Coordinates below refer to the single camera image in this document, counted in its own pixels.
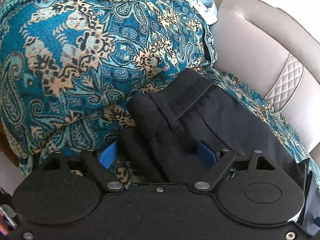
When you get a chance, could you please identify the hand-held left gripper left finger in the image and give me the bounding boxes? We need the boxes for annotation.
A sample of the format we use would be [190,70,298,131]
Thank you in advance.
[37,142,126,193]

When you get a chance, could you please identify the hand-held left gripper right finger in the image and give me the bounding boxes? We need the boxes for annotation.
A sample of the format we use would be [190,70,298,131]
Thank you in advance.
[194,140,278,193]

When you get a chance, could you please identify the black pants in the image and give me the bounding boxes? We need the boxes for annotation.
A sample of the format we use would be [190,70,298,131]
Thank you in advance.
[117,69,310,183]

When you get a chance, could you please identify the teal paisley blanket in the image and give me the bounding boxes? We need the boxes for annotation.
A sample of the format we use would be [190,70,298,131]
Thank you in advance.
[0,0,320,183]

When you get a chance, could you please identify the beige leather sofa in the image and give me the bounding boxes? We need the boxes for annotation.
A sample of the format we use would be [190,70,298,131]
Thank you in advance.
[207,0,320,161]

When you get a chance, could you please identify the light blue cloth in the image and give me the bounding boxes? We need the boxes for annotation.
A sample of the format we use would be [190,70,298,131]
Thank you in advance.
[179,0,220,26]

